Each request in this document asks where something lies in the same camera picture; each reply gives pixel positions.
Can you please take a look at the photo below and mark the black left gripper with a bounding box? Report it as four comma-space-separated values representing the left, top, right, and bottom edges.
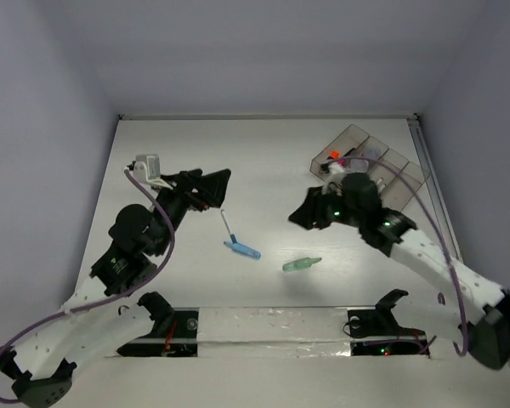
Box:
152, 167, 232, 255

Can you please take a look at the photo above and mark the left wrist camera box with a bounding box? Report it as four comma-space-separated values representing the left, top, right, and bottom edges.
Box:
126, 154, 162, 185

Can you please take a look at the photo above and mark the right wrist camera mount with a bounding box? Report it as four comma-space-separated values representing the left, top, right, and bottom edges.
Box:
320, 162, 349, 183

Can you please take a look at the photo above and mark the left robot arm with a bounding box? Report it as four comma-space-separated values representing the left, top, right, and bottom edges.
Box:
0, 161, 231, 407

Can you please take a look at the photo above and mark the clear jar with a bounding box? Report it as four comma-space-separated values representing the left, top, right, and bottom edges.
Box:
348, 158, 370, 173
362, 145, 387, 161

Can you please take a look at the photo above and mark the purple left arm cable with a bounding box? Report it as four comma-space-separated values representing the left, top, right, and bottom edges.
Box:
0, 167, 176, 404

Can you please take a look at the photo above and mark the white front board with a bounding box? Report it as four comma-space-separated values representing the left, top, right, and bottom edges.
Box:
59, 302, 510, 407

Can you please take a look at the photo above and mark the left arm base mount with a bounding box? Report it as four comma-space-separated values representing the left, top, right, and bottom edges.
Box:
116, 292, 199, 358

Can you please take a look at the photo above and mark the blue utility knife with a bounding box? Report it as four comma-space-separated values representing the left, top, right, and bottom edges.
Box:
224, 241, 261, 260

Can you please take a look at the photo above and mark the clear four-compartment organizer tray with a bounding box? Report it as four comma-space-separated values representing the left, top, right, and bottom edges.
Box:
310, 124, 429, 211

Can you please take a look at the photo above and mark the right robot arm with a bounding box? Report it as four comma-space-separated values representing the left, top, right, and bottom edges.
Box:
288, 173, 510, 371

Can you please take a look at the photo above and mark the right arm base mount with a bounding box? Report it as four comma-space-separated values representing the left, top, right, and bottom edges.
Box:
342, 289, 430, 357

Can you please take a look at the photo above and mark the orange highlighter marker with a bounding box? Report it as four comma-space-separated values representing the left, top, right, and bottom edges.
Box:
326, 150, 341, 162

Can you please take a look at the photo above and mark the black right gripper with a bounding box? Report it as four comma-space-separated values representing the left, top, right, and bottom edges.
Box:
286, 182, 363, 229

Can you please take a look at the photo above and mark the green utility knife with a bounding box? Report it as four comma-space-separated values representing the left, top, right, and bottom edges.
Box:
282, 257, 322, 272

